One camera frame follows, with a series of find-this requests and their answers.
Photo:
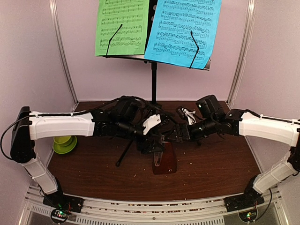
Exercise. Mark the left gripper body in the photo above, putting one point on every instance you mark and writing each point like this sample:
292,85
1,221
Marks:
141,144

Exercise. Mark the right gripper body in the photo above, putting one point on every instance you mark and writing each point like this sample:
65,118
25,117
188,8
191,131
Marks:
183,126

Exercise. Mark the brown metronome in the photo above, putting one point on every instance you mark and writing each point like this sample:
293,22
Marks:
165,162

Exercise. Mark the blue sheet music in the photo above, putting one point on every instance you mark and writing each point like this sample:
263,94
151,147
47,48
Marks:
183,32

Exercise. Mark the green sheet music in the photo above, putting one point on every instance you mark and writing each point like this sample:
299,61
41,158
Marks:
110,19

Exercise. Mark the black music stand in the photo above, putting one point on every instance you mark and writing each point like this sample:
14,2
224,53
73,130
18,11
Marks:
152,82

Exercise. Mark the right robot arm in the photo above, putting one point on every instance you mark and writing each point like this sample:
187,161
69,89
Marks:
239,122

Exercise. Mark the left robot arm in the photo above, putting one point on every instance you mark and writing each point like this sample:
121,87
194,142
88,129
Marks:
114,118

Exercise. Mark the green saucer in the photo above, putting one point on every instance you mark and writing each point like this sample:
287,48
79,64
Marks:
64,150

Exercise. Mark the green bowl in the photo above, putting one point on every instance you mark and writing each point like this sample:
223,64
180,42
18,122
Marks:
62,140

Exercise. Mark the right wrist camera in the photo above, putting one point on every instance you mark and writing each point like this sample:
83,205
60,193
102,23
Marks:
186,114

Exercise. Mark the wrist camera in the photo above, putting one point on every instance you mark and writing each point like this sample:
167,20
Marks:
186,114
150,123

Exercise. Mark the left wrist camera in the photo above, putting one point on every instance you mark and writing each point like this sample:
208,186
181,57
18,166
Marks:
150,123

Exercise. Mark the front aluminium rail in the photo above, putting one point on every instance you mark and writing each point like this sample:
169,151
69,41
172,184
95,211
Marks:
206,211

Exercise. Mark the left aluminium frame post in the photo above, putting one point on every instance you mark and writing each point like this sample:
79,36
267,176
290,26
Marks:
63,59

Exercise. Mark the aluminium frame post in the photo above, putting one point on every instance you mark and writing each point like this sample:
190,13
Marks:
63,59
245,45

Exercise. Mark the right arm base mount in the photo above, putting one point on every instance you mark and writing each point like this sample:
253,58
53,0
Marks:
247,210

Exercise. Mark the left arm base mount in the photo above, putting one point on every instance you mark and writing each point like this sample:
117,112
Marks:
61,212

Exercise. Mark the right aluminium frame post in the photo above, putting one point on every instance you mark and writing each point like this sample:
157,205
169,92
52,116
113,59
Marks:
245,45

